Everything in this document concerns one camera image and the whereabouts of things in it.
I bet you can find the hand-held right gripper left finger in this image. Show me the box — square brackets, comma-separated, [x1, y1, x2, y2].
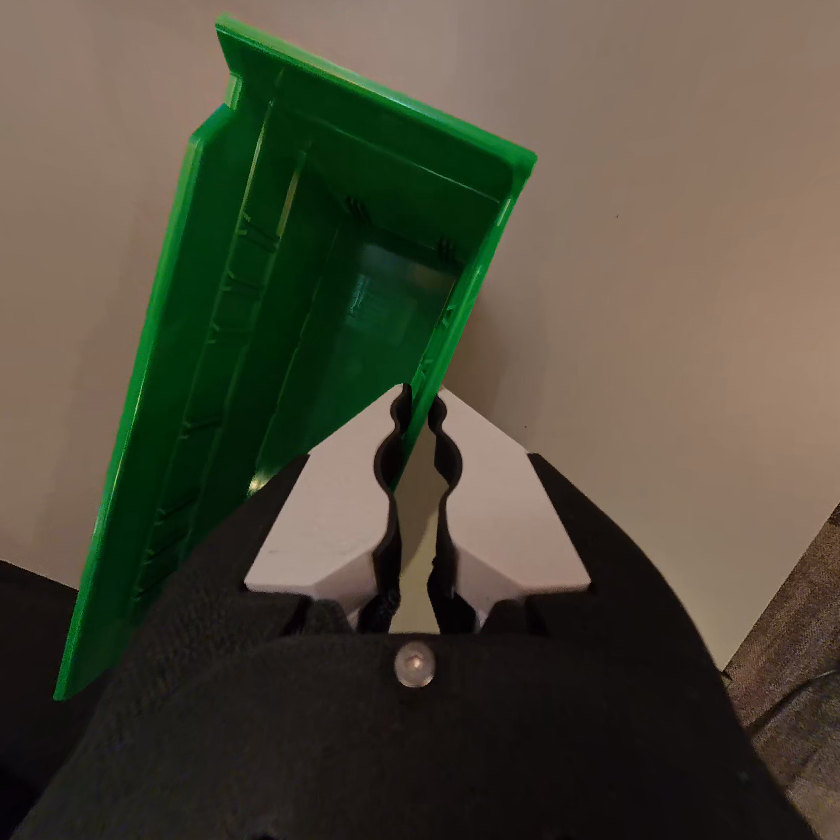
[243, 383, 414, 621]

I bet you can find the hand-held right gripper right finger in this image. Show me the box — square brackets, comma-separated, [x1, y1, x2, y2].
[427, 386, 593, 623]

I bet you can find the green plastic bin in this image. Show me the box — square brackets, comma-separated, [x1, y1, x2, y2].
[54, 14, 539, 702]

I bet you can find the person's dark clothing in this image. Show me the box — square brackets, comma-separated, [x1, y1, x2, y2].
[0, 558, 165, 840]

